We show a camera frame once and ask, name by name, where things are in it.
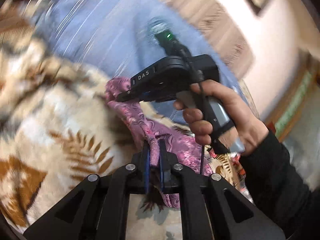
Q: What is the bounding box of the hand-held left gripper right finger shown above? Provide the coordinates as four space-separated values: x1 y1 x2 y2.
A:
159 139 285 240

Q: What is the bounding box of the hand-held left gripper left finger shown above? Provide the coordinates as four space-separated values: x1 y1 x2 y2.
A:
24 141 152 240

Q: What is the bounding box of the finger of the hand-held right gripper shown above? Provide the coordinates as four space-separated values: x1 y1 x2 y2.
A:
114 89 160 103

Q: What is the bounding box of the purple floral shirt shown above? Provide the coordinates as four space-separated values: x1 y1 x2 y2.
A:
104 77 213 209

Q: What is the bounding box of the person's right forearm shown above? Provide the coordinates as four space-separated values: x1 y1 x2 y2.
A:
239 129 320 240

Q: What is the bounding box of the person's right hand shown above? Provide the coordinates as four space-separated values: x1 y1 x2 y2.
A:
174 79 270 157

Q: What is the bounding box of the striped beige cushion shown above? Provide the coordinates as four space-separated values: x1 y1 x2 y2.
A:
162 0 255 80

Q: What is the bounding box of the leaf print blanket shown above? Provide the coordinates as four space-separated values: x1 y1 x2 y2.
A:
0 0 255 240

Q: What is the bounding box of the blue plaid blanket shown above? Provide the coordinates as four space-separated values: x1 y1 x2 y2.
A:
32 0 250 125

